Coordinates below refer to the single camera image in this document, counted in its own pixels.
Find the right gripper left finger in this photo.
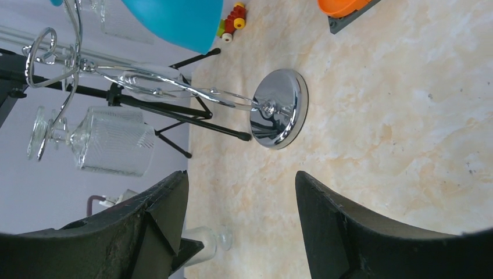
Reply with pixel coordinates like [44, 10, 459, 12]
[1, 171, 204, 278]

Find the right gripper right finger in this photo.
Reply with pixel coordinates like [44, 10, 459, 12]
[295, 171, 492, 278]

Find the clear ribbed wine glass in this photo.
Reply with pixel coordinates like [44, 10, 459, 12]
[118, 63, 194, 102]
[182, 225, 233, 267]
[27, 106, 156, 177]

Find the chrome wine glass rack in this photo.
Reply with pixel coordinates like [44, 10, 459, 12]
[22, 1, 309, 159]

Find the blue wine glass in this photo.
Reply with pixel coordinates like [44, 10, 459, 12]
[50, 0, 225, 55]

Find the black music stand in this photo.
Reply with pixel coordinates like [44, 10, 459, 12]
[1, 49, 252, 159]

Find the orange toy block piece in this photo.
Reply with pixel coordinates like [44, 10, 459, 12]
[317, 0, 377, 19]

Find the red yellow toy car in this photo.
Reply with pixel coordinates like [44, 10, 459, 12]
[216, 2, 247, 43]

